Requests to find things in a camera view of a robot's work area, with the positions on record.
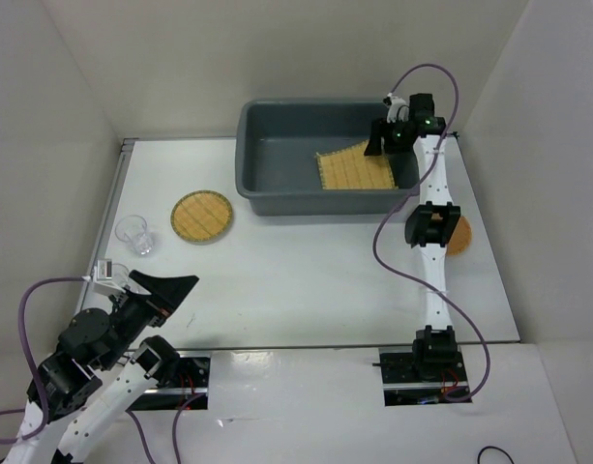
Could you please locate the square woven bamboo mat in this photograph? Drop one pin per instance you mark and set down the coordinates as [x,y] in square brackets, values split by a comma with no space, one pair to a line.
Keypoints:
[350,169]

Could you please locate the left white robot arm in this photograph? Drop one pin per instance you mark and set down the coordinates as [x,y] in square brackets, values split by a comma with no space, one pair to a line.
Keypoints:
[68,407]

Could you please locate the round green-rimmed bamboo tray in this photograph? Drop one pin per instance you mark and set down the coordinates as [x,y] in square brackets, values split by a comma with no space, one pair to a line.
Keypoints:
[201,216]

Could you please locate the grey plastic bin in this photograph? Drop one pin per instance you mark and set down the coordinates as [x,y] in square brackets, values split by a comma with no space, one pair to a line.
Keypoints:
[277,145]

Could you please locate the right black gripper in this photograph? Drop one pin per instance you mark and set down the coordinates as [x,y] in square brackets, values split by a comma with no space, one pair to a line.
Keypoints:
[381,129]

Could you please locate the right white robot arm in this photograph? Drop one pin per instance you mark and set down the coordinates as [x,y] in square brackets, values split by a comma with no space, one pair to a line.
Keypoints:
[429,228]

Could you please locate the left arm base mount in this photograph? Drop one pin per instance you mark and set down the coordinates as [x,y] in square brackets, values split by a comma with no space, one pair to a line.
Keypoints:
[190,377]

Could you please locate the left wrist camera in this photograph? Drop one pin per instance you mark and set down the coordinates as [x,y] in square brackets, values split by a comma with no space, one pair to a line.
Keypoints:
[101,278]

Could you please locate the clear glass cup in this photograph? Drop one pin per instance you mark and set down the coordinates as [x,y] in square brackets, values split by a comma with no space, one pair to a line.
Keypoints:
[133,231]
[120,275]

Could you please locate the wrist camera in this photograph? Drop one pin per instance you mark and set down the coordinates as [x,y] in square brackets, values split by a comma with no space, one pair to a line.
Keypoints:
[398,108]
[101,278]

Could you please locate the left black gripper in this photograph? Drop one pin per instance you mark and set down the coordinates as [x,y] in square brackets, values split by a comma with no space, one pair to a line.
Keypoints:
[169,292]

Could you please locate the round orange woven basket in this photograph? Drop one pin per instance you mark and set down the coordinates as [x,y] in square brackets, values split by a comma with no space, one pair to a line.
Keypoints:
[461,238]

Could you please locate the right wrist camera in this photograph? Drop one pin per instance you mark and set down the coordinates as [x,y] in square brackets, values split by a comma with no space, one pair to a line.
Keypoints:
[398,108]

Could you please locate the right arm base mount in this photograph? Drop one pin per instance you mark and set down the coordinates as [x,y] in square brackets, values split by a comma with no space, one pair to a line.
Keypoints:
[407,382]

